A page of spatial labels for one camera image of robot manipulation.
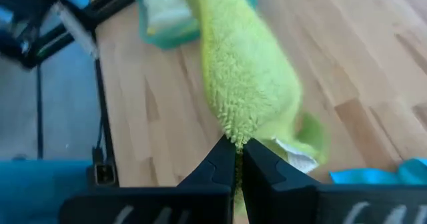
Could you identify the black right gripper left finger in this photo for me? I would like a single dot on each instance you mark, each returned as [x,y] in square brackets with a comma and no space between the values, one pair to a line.
[173,204]

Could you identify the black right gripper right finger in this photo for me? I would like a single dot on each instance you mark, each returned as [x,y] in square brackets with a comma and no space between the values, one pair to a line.
[300,204]

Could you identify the sky blue microfiber towel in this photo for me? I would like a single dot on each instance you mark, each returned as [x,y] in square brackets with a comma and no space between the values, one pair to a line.
[367,176]

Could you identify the lime green microfiber towel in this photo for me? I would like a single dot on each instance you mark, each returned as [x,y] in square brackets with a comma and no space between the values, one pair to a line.
[247,70]

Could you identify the yellow microfiber towel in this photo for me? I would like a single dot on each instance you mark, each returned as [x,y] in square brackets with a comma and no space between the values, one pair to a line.
[151,30]

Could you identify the pale green microfiber towel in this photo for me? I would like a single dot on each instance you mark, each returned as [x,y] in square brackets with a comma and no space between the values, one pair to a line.
[165,7]

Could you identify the black aluminium table frame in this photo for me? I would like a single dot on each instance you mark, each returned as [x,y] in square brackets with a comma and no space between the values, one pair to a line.
[106,124]

